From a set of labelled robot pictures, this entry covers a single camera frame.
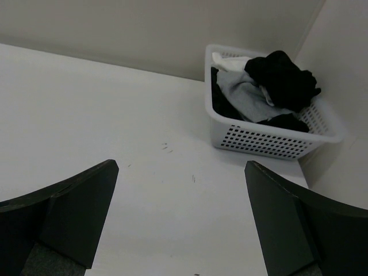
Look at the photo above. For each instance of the black tank top in basket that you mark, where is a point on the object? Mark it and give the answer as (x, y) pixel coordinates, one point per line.
(286, 118)

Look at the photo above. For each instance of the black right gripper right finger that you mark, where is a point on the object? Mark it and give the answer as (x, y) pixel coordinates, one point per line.
(302, 232)

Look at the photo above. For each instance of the white plastic laundry basket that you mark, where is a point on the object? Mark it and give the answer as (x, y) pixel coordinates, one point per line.
(246, 137)

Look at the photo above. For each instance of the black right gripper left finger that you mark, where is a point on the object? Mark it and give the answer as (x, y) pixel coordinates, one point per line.
(56, 230)

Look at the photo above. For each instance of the white tank top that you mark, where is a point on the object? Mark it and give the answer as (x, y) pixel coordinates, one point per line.
(236, 64)

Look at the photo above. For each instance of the grey tank top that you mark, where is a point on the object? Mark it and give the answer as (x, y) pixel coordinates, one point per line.
(245, 96)

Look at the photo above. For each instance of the black tank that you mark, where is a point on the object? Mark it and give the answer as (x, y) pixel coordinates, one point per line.
(286, 118)
(288, 86)

